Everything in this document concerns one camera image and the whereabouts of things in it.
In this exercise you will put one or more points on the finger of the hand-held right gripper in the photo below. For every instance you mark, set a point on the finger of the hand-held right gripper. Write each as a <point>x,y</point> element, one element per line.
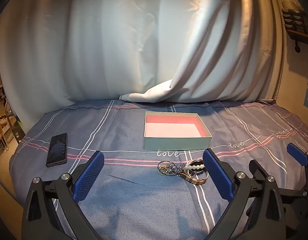
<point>297,153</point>
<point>257,171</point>

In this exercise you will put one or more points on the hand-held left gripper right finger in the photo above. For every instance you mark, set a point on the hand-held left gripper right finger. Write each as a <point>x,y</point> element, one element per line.
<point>219,175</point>

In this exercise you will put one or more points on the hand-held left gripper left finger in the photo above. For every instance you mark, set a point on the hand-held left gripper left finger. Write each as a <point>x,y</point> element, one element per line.
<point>88,177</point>

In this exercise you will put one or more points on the silver bangle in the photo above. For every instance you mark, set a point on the silver bangle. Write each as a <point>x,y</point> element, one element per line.
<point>166,162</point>

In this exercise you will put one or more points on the pale green box pink lining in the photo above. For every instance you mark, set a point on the pale green box pink lining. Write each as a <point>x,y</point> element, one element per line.
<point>176,132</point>

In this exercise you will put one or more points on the black smartphone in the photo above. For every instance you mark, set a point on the black smartphone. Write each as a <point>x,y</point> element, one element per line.
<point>56,150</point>

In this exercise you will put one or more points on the grey striped bedsheet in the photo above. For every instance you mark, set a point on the grey striped bedsheet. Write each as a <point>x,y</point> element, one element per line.
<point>134,200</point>

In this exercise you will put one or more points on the cluttered storage rack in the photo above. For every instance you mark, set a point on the cluttered storage rack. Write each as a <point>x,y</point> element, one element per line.
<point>3,127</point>

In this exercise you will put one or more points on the white curtain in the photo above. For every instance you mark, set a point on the white curtain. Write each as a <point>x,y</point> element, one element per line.
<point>134,42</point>

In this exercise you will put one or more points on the wall shelf with hook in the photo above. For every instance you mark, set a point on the wall shelf with hook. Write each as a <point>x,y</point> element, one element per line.
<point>296,22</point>

